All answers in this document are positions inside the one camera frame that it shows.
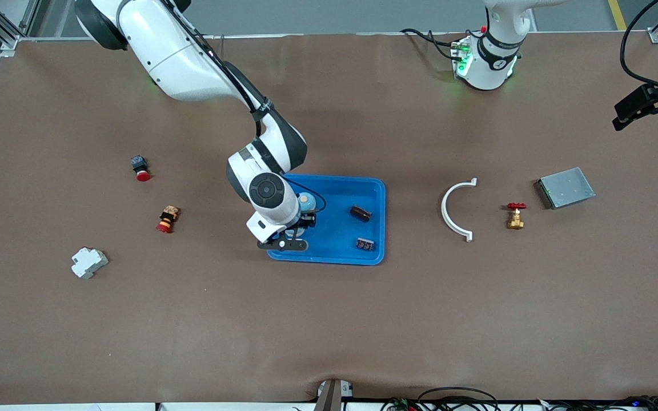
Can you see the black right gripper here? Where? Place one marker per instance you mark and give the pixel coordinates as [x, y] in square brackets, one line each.
[304, 222]

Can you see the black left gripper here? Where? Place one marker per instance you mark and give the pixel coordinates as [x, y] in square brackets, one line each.
[653, 97]

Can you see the brown electrolytic capacitor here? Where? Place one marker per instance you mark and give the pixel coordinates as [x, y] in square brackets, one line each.
[361, 213]

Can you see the black purple electrolytic capacitor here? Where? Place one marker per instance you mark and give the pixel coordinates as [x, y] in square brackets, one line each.
[365, 245]

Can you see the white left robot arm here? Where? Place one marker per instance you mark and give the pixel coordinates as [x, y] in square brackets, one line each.
[489, 63]

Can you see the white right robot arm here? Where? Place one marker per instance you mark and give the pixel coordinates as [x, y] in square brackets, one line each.
[175, 51]

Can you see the blue plastic tray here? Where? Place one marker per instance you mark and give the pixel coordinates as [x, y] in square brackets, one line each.
[334, 240]

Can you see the brown table mat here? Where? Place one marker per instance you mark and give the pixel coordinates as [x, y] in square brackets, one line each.
[329, 319]

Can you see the grey metal module box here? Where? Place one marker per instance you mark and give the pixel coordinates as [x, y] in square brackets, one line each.
[566, 188]

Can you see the red yellow emergency stop button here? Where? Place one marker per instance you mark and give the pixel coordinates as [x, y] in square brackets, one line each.
[167, 220]

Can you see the red push button black body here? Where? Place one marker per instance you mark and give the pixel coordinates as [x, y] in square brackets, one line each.
[141, 171]

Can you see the white circuit breaker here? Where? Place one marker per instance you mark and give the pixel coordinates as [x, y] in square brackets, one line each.
[89, 262]

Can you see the grey bracket at table edge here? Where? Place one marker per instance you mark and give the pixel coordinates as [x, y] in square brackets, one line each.
[329, 399]

